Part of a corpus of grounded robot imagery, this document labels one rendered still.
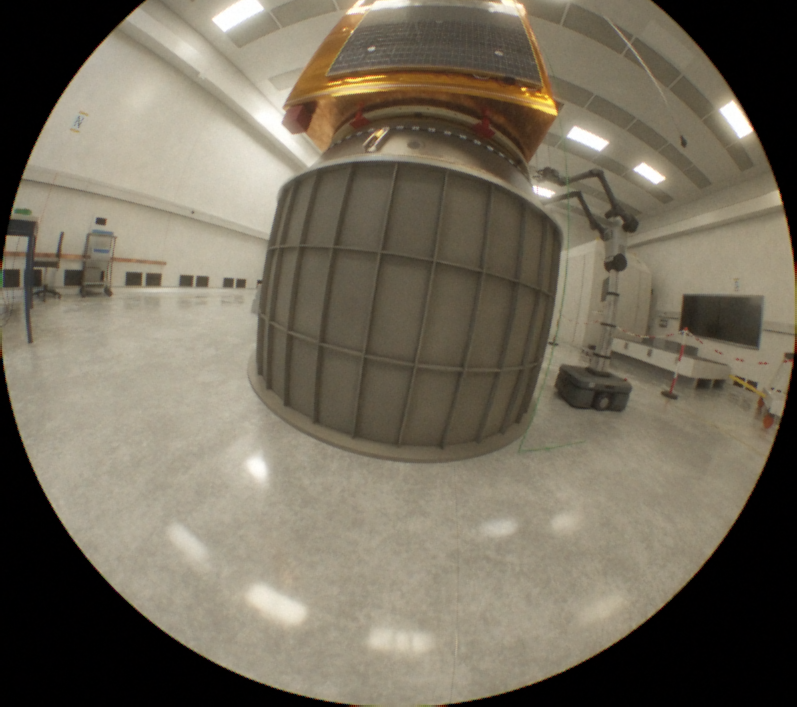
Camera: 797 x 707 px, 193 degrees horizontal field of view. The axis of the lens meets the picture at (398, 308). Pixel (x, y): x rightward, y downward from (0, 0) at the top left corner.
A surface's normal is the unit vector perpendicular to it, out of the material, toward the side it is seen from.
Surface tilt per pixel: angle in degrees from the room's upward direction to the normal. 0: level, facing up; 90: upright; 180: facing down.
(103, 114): 90
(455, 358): 90
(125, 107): 90
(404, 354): 90
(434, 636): 0
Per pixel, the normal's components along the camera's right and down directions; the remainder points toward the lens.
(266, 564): 0.17, -0.98
